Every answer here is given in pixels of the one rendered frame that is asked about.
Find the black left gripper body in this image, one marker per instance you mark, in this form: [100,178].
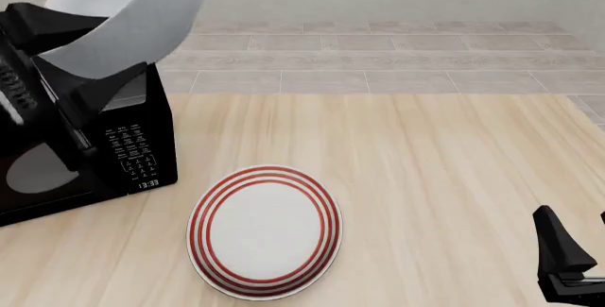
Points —
[28,84]

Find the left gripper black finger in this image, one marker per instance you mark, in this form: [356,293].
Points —
[90,98]
[42,25]

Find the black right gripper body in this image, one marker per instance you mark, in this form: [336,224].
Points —
[574,285]

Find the white bowl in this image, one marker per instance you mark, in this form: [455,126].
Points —
[137,16]

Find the white plate with red rings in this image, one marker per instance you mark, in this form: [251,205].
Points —
[264,232]

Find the black microwave oven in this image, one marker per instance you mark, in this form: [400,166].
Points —
[151,137]

